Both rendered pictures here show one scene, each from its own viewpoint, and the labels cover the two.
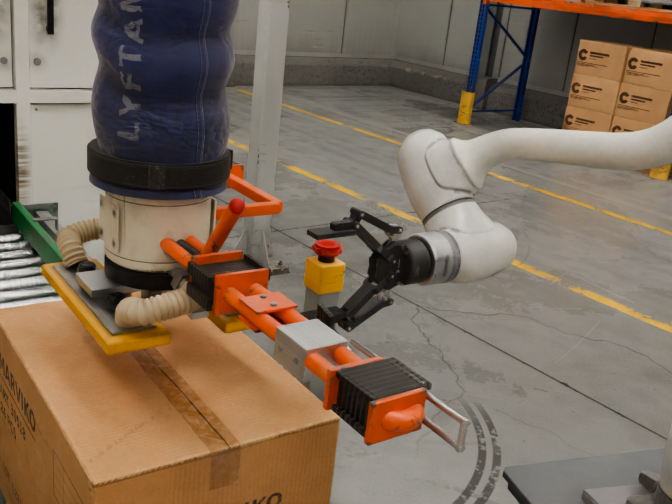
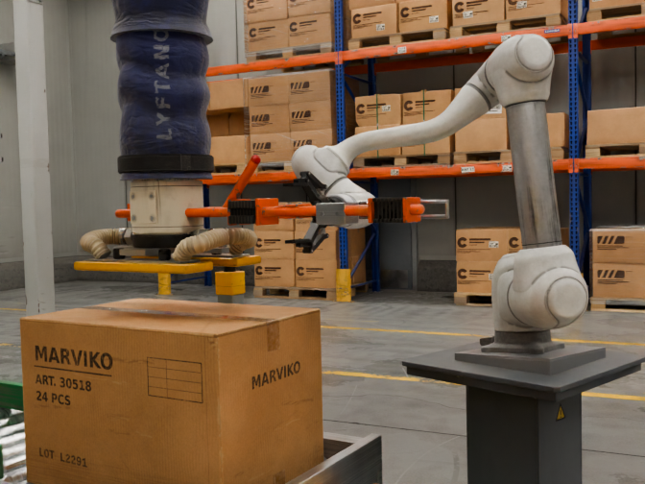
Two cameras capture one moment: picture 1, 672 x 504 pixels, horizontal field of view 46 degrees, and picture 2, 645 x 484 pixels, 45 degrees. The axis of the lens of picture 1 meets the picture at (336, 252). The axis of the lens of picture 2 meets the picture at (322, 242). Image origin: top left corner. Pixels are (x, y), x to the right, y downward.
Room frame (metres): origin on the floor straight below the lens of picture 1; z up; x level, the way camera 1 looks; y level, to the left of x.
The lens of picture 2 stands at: (-0.63, 0.68, 1.21)
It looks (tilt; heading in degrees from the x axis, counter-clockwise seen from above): 3 degrees down; 337
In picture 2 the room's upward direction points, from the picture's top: 1 degrees counter-clockwise
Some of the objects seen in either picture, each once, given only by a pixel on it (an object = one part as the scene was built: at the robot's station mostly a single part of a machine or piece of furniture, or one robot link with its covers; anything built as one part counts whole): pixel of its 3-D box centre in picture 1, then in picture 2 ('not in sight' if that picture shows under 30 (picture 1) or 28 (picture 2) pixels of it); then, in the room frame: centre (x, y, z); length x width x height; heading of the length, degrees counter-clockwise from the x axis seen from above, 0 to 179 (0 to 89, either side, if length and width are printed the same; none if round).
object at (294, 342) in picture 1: (310, 349); (337, 213); (0.87, 0.02, 1.18); 0.07 x 0.07 x 0.04; 37
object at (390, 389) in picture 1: (374, 398); (394, 209); (0.76, -0.06, 1.19); 0.08 x 0.07 x 0.05; 37
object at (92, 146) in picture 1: (162, 159); (167, 164); (1.24, 0.30, 1.30); 0.23 x 0.23 x 0.04
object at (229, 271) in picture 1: (228, 281); (252, 211); (1.04, 0.15, 1.19); 0.10 x 0.08 x 0.06; 127
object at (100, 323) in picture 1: (101, 292); (141, 259); (1.18, 0.37, 1.08); 0.34 x 0.10 x 0.05; 37
